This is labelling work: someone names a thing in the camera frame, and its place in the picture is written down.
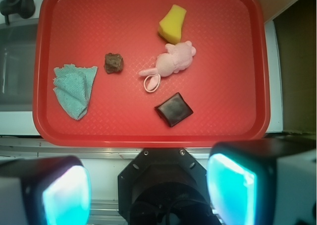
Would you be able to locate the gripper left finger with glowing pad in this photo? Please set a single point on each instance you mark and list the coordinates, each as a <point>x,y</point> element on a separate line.
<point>44,191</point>

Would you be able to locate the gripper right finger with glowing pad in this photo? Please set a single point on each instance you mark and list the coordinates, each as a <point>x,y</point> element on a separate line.
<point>271,181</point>

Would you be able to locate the light blue cloth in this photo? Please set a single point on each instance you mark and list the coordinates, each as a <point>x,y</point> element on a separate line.
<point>73,88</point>

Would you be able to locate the red plastic tray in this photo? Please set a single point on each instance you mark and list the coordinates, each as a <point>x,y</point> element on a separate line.
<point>226,85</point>

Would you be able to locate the black square pouch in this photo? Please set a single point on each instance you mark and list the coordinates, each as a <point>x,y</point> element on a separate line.
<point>174,110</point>

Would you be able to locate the brown rock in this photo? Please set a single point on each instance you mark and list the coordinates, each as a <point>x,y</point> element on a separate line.
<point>113,63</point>

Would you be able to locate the pink plush toy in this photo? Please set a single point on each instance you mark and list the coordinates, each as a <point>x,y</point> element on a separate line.
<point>175,59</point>

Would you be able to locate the yellow sponge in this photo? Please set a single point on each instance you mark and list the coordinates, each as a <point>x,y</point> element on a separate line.
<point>170,27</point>

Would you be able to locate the black clamp knob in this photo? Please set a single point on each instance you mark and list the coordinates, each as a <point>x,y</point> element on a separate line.
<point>24,8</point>

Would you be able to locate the aluminium frame rail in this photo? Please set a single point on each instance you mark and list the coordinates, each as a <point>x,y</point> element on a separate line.
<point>40,148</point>

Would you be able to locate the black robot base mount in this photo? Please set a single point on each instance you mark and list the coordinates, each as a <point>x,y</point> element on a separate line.
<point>165,186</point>

